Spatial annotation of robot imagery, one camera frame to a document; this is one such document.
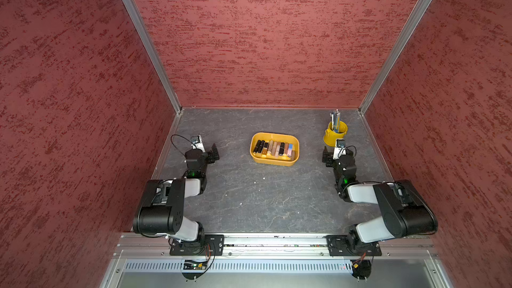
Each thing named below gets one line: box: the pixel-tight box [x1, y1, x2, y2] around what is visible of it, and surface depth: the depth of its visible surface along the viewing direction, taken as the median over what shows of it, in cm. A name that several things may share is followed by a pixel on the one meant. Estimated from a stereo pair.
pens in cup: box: [329, 108, 341, 133], surface depth 100 cm
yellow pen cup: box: [323, 121, 348, 148], surface depth 102 cm
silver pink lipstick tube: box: [267, 140, 274, 156], surface depth 103 cm
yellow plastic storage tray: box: [249, 132, 300, 167], surface depth 102 cm
